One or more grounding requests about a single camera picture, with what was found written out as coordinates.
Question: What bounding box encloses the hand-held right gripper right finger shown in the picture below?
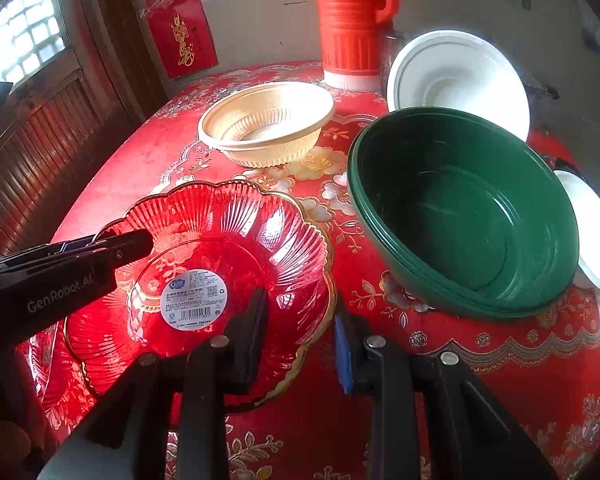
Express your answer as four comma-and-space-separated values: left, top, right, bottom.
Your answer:
334, 300, 561, 480

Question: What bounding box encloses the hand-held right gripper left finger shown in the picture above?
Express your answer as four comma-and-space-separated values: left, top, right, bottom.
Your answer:
37, 289, 271, 480

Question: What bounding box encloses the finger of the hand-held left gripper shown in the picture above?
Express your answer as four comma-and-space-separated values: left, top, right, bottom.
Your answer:
55, 230, 155, 264
2, 239, 102, 262

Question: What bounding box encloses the red glass plate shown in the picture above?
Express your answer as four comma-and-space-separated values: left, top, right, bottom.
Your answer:
64, 180, 337, 413

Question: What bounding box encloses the large white bowl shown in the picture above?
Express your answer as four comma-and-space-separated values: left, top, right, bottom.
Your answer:
386, 30, 531, 143

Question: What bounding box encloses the brown slatted wooden door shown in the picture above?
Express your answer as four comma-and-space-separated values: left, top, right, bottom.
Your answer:
0, 0, 171, 261

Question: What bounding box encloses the red floral tablecloth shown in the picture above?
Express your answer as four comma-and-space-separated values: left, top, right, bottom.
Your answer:
27, 60, 600, 480

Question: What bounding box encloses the green plastic bowl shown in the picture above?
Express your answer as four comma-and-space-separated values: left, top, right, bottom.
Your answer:
347, 106, 581, 323

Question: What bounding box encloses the beige plastic bowl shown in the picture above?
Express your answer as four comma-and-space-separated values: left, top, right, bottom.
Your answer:
197, 81, 337, 168

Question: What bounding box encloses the gridded window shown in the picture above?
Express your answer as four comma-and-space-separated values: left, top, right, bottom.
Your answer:
0, 0, 73, 86

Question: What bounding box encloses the small white bowl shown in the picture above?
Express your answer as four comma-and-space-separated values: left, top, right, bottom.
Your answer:
552, 170, 600, 294

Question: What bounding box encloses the orange thermos flask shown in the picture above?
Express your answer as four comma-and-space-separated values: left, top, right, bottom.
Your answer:
310, 0, 400, 92

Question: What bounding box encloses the red gold-lettered wall hanging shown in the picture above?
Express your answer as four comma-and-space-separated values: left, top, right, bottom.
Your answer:
146, 0, 220, 80

